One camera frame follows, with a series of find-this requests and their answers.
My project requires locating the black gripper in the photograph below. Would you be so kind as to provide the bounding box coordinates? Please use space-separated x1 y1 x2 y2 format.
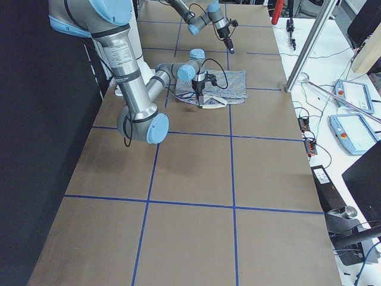
217 26 235 54
192 74 217 103

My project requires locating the navy white striped polo shirt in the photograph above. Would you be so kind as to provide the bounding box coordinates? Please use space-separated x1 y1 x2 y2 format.
174 70 248 109

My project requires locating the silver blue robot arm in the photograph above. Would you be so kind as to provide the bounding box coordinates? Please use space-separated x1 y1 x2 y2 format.
49 1 205 144
159 0 238 54

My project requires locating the red cylinder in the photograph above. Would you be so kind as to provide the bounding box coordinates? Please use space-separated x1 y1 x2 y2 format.
271 0 285 25

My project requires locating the black tripod stick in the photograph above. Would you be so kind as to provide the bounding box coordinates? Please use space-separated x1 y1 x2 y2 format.
286 0 296 51

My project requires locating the metal reacher grabber stick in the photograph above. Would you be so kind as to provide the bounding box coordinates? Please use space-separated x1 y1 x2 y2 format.
300 72 381 124

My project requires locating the blue teach pendant far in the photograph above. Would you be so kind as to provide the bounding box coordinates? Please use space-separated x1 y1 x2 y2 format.
334 79 374 114

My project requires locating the blue teach pendant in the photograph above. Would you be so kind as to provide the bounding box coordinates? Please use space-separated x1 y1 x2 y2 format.
334 79 374 114
329 113 378 156

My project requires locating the blue teach pendant near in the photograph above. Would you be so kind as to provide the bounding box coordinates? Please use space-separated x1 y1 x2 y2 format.
329 113 378 156

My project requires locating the black monitor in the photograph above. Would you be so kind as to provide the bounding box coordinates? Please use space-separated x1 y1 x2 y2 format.
342 141 381 221

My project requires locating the black stand with metal knob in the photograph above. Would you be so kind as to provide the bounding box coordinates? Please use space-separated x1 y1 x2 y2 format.
311 165 380 266

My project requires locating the grey aluminium frame post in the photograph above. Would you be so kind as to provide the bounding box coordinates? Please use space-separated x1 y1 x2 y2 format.
285 0 338 93

